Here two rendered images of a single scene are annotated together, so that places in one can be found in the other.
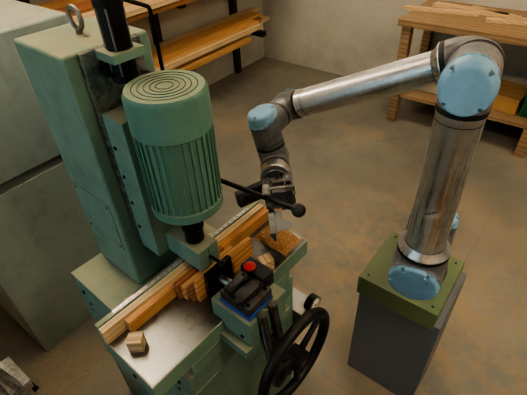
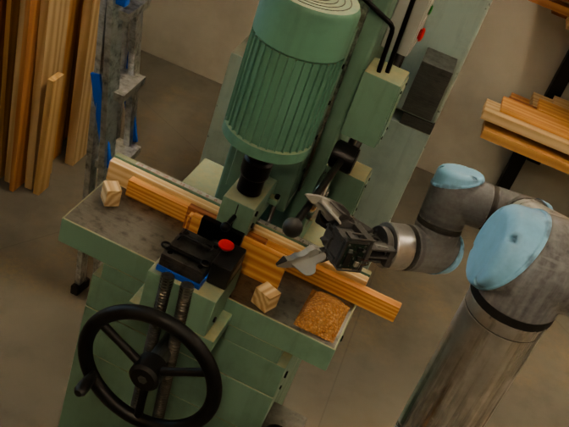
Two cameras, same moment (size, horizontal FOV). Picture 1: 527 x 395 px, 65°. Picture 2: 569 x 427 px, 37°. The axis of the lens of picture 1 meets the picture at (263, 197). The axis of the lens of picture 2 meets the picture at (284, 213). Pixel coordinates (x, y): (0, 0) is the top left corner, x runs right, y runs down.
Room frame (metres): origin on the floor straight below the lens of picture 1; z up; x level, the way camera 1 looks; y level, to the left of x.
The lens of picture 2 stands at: (0.06, -1.06, 1.99)
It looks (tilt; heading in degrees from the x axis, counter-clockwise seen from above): 34 degrees down; 56
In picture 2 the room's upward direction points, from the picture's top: 20 degrees clockwise
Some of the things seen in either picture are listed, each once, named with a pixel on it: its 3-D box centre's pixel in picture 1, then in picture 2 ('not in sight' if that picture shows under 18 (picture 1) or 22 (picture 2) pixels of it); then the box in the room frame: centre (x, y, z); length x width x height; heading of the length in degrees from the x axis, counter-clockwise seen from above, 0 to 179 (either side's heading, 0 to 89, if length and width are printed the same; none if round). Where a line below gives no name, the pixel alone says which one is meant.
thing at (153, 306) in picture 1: (216, 254); (260, 247); (0.84, 0.15, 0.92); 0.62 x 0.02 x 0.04; 138
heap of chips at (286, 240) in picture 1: (277, 235); (324, 310); (0.91, -0.04, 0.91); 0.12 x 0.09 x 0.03; 48
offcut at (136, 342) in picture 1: (136, 342); (111, 193); (0.57, 0.33, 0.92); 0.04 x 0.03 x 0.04; 91
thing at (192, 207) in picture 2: (201, 271); (224, 233); (0.77, 0.19, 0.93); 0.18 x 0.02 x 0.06; 138
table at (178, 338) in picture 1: (227, 298); (203, 278); (0.72, 0.11, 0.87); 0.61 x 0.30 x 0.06; 138
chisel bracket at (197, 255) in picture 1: (193, 245); (246, 203); (0.81, 0.20, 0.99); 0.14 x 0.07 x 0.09; 48
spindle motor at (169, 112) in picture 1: (177, 150); (289, 69); (0.80, 0.19, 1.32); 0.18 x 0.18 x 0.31
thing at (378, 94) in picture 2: not in sight; (375, 102); (1.05, 0.25, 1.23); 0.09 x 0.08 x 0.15; 48
